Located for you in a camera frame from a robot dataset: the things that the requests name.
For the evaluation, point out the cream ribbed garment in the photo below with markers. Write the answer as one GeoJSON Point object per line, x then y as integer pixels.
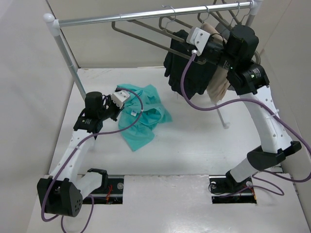
{"type": "Point", "coordinates": [218, 84]}

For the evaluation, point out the grey hanging garment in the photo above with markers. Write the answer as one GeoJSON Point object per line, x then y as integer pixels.
{"type": "Point", "coordinates": [222, 30]}

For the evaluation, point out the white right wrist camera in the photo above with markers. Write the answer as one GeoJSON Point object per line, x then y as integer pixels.
{"type": "Point", "coordinates": [199, 38]}

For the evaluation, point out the black hanging garment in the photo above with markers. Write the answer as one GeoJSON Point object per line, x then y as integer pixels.
{"type": "Point", "coordinates": [196, 79]}

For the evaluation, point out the teal t shirt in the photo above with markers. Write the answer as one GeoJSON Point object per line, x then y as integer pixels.
{"type": "Point", "coordinates": [146, 101]}

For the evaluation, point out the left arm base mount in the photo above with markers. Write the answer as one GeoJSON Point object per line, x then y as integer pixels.
{"type": "Point", "coordinates": [112, 194]}

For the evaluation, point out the aluminium rail right side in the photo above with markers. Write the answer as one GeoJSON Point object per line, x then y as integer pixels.
{"type": "Point", "coordinates": [277, 167]}

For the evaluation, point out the white metal clothes rack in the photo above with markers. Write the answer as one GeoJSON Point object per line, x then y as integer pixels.
{"type": "Point", "coordinates": [125, 33]}

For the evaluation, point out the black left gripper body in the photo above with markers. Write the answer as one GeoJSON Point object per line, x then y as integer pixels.
{"type": "Point", "coordinates": [109, 110]}

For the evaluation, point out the taupe hanger with black garment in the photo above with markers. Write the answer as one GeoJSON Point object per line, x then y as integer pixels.
{"type": "Point", "coordinates": [168, 26]}

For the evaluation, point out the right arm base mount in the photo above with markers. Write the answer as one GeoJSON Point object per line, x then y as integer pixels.
{"type": "Point", "coordinates": [223, 193]}

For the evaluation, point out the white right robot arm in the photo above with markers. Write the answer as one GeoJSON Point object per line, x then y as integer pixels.
{"type": "Point", "coordinates": [274, 140]}

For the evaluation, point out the taupe hanger with grey garment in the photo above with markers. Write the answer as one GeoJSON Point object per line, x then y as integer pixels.
{"type": "Point", "coordinates": [228, 18]}

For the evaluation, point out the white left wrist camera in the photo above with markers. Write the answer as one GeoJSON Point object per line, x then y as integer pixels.
{"type": "Point", "coordinates": [120, 97]}

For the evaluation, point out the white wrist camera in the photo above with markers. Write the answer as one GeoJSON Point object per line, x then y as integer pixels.
{"type": "Point", "coordinates": [120, 97]}
{"type": "Point", "coordinates": [199, 38]}

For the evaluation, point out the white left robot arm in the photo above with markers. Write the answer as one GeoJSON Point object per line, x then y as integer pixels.
{"type": "Point", "coordinates": [62, 193]}

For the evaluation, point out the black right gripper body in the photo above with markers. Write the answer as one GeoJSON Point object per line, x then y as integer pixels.
{"type": "Point", "coordinates": [217, 55]}

